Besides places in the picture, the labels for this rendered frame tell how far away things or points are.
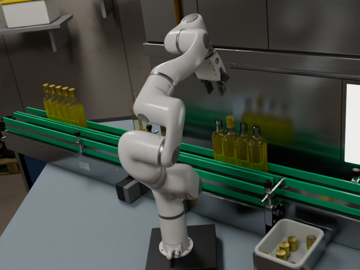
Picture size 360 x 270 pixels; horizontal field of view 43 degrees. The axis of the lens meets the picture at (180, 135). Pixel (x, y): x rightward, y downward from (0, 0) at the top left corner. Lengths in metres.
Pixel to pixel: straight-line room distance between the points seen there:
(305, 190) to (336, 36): 0.56
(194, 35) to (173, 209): 0.59
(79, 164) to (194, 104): 0.71
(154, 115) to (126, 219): 0.88
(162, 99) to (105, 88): 3.65
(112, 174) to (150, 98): 1.05
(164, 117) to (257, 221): 0.73
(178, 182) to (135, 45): 3.38
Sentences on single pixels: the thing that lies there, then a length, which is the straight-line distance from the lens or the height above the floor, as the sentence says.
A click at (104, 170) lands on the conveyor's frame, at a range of 2.30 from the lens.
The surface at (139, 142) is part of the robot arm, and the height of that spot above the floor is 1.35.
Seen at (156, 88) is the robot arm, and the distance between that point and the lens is 1.29.
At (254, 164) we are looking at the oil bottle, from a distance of 1.85.
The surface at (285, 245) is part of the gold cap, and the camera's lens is 1.71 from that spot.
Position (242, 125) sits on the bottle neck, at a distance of 1.82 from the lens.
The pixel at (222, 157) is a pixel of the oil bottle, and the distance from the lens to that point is 1.93.
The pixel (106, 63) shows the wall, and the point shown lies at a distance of 4.80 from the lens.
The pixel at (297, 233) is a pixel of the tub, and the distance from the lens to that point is 1.79.
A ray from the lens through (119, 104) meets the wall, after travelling 4.93.
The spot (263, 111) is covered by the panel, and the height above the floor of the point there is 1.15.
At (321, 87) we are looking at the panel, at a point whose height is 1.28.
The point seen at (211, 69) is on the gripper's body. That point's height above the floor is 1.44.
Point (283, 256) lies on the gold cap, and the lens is 1.67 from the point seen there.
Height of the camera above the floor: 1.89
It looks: 25 degrees down
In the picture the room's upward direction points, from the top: 8 degrees counter-clockwise
